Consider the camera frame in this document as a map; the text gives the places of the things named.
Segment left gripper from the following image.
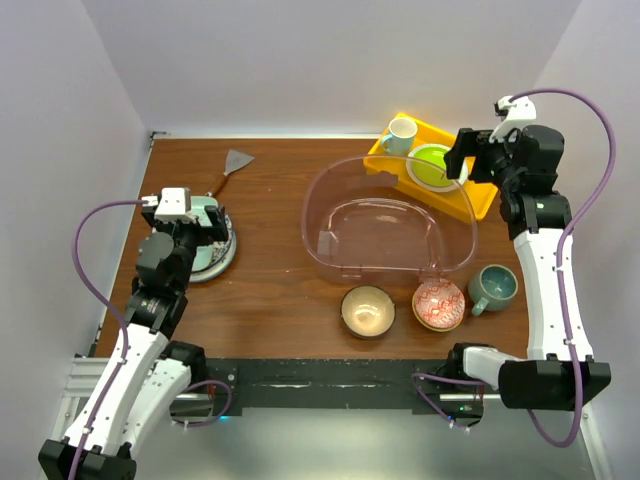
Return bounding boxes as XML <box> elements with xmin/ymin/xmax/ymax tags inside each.
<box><xmin>142</xmin><ymin>204</ymin><xmax>227</xmax><ymax>291</ymax></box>

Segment cream black bowl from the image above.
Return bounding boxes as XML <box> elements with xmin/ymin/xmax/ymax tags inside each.
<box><xmin>340</xmin><ymin>285</ymin><xmax>396</xmax><ymax>339</ymax></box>

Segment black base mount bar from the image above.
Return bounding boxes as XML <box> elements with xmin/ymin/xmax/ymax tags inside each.
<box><xmin>169</xmin><ymin>357</ymin><xmax>501</xmax><ymax>419</ymax></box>

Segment yellow plastic tray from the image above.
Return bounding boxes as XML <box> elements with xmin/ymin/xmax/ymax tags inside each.
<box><xmin>363</xmin><ymin>113</ymin><xmax>497</xmax><ymax>223</ymax></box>

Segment purple cable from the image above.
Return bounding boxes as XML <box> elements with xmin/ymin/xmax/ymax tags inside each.
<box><xmin>504</xmin><ymin>88</ymin><xmax>617</xmax><ymax>448</ymax></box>
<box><xmin>75</xmin><ymin>198</ymin><xmax>161</xmax><ymax>331</ymax></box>

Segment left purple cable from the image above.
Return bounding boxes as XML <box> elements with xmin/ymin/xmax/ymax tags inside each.
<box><xmin>75</xmin><ymin>198</ymin><xmax>161</xmax><ymax>331</ymax></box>

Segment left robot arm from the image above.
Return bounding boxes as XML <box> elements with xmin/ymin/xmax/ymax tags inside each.
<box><xmin>38</xmin><ymin>196</ymin><xmax>231</xmax><ymax>479</ymax></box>

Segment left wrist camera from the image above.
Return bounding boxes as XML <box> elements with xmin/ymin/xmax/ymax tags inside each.
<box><xmin>141</xmin><ymin>187</ymin><xmax>194</xmax><ymax>226</ymax></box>

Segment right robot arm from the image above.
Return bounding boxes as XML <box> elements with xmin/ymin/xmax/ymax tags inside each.
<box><xmin>445</xmin><ymin>125</ymin><xmax>611</xmax><ymax>411</ymax></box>

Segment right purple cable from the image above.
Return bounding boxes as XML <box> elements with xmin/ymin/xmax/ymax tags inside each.
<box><xmin>504</xmin><ymin>88</ymin><xmax>617</xmax><ymax>448</ymax></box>

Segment metal scraper wooden handle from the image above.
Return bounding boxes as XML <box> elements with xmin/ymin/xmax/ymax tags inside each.
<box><xmin>205</xmin><ymin>149</ymin><xmax>255</xmax><ymax>197</ymax></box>

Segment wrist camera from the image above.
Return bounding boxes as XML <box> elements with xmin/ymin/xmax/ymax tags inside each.
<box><xmin>489</xmin><ymin>95</ymin><xmax>537</xmax><ymax>143</ymax></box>
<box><xmin>141</xmin><ymin>187</ymin><xmax>194</xmax><ymax>226</ymax></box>

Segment light blue mug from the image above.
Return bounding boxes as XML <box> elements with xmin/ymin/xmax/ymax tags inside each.
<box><xmin>380</xmin><ymin>117</ymin><xmax>418</xmax><ymax>156</ymax></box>

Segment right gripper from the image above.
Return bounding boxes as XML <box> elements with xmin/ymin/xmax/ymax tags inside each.
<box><xmin>444</xmin><ymin>127</ymin><xmax>522</xmax><ymax>192</ymax></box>

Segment red patterned bowl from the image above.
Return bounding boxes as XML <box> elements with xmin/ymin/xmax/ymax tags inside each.
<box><xmin>412</xmin><ymin>278</ymin><xmax>465</xmax><ymax>332</ymax></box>

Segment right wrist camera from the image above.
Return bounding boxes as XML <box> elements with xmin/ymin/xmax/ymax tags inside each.
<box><xmin>489</xmin><ymin>95</ymin><xmax>537</xmax><ymax>143</ymax></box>

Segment teal ceramic mug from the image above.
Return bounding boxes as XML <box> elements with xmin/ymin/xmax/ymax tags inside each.
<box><xmin>467</xmin><ymin>264</ymin><xmax>519</xmax><ymax>316</ymax></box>

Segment clear plastic bin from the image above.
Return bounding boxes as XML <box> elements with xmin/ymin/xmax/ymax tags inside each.
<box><xmin>301</xmin><ymin>156</ymin><xmax>478</xmax><ymax>285</ymax></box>

